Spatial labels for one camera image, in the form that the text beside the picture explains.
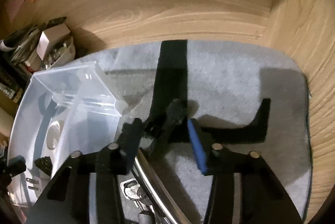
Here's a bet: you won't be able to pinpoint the white UK power plug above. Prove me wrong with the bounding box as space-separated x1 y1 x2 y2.
26 177 43 192

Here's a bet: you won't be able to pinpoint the silver keys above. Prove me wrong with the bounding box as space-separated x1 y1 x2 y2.
120 178 155 214

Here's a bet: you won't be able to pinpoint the white handheld massager device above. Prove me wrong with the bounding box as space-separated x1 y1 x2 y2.
46 120 65 150

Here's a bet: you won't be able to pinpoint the black hair trimmer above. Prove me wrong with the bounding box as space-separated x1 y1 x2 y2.
134 149 191 224

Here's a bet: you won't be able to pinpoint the black round brush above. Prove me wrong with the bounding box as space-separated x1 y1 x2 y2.
166 99 187 125

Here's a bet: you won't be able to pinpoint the white cylinder candle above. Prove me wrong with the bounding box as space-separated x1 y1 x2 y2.
0 108 14 137

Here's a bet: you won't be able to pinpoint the clear plastic storage box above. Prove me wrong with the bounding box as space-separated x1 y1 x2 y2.
8 62 128 208

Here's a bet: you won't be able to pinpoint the dark wine bottle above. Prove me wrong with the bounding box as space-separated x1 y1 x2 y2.
1 51 29 104

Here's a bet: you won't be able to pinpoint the grey black patterned mat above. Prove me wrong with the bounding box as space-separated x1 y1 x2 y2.
74 40 311 217

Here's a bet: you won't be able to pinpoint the stack of papers and books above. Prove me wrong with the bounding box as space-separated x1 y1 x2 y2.
1 17 66 66

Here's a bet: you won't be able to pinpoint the white bowl of coins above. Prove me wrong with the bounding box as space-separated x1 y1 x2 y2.
41 36 76 70

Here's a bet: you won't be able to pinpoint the small white cardboard box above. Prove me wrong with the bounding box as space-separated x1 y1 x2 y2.
36 23 70 60

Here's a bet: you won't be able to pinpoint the pink sticky note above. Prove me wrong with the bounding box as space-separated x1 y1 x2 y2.
5 0 24 22

